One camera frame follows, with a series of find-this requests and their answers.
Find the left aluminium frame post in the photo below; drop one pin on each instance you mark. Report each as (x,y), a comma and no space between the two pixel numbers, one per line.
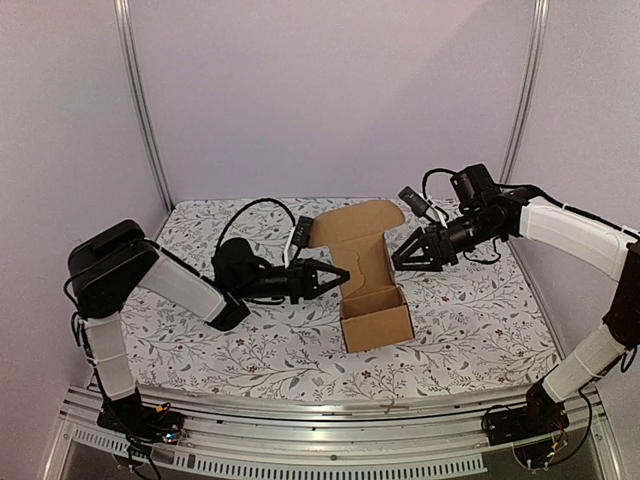
(125,28)

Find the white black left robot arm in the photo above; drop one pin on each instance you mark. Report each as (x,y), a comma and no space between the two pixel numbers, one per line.
(105,270)

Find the aluminium front rail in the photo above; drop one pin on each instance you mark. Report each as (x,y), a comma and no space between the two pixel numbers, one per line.
(435,437)

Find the aluminium frame post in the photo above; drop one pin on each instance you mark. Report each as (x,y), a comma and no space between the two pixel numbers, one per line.
(532,65)
(125,28)

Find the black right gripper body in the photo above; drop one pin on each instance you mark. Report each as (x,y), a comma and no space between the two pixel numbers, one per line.
(435,242)

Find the floral patterned table mat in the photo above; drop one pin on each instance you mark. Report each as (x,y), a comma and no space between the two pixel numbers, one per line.
(477,326)

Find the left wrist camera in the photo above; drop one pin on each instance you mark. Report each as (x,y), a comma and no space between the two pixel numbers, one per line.
(298,239)

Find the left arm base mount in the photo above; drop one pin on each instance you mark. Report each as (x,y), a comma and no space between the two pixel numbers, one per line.
(129,416)

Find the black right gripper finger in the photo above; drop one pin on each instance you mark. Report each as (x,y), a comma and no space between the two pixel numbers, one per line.
(420,266)
(415,250)

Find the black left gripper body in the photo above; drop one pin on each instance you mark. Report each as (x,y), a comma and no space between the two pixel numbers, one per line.
(297,287)

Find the right aluminium frame post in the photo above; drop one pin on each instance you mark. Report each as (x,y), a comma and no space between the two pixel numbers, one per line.
(532,65)

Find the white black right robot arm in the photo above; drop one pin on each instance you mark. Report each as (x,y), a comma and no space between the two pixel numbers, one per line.
(490,211)

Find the brown cardboard box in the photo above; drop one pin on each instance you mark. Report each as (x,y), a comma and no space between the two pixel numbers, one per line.
(374,312)

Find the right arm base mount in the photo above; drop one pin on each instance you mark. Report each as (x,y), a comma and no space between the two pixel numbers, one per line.
(536,431)

